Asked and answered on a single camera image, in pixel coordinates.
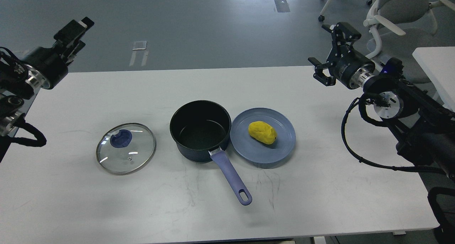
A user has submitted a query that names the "dark blue saucepan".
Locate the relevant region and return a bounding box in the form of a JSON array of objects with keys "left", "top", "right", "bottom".
[{"left": 170, "top": 100, "right": 252, "bottom": 206}]

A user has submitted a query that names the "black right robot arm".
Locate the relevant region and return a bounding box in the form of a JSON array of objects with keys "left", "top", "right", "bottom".
[{"left": 308, "top": 22, "right": 455, "bottom": 181}]

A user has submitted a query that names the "glass lid blue knob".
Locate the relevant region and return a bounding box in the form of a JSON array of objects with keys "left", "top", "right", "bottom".
[{"left": 96, "top": 123, "right": 157, "bottom": 176}]

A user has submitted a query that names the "grey white office chair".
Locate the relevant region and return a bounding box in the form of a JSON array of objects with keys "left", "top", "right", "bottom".
[{"left": 352, "top": 0, "right": 455, "bottom": 84}]

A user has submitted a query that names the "white side table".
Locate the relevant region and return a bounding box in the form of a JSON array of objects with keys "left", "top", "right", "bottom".
[{"left": 412, "top": 46, "right": 455, "bottom": 111}]

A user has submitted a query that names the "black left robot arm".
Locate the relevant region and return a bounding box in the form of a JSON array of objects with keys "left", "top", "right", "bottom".
[{"left": 0, "top": 17, "right": 94, "bottom": 158}]

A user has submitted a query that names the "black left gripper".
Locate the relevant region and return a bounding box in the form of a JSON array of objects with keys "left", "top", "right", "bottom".
[{"left": 21, "top": 17, "right": 95, "bottom": 90}]

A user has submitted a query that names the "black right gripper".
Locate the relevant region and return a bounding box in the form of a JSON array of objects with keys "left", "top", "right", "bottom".
[{"left": 307, "top": 22, "right": 375, "bottom": 90}]

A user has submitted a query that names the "white chair base with casters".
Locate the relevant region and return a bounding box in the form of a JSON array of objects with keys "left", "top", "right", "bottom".
[{"left": 309, "top": 0, "right": 374, "bottom": 22}]

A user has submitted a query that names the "blue plate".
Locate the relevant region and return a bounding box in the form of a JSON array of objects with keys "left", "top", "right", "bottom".
[{"left": 230, "top": 108, "right": 296, "bottom": 169}]

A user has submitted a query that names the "yellow potato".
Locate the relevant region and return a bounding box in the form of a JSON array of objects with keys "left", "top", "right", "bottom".
[{"left": 248, "top": 121, "right": 278, "bottom": 145}]

